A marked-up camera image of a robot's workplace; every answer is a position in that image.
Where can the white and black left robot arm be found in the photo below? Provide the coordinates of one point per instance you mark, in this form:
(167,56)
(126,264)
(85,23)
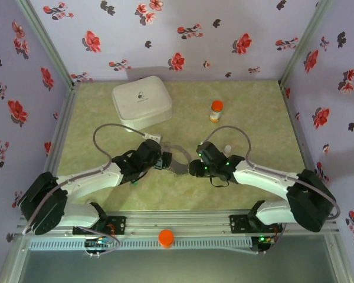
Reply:
(88,181)

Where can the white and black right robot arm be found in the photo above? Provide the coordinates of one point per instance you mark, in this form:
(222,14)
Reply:
(262,181)

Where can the small white-capped bottle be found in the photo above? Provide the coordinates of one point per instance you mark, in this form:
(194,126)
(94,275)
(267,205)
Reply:
(227,148)

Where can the green key tag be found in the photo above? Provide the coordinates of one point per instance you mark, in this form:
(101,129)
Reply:
(134,183)

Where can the orange-capped pill bottle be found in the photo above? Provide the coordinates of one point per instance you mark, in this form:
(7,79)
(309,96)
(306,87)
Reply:
(216,110)

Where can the white square pill case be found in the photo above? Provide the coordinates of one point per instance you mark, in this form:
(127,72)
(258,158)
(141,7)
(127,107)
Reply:
(141,100)

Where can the orange round button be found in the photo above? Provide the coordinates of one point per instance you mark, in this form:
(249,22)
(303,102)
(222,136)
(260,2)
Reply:
(166,237)

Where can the small circuit board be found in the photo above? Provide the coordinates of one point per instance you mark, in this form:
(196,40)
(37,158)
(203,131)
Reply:
(98,242)
(264,240)

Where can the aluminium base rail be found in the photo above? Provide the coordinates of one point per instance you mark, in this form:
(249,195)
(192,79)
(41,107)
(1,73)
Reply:
(177,221)

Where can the aluminium side rail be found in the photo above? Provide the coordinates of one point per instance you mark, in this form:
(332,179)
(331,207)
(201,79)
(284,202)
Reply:
(60,132)
(296,132)

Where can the aluminium frame post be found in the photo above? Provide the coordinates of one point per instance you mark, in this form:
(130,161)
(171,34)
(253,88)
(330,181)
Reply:
(47,41)
(304,41)

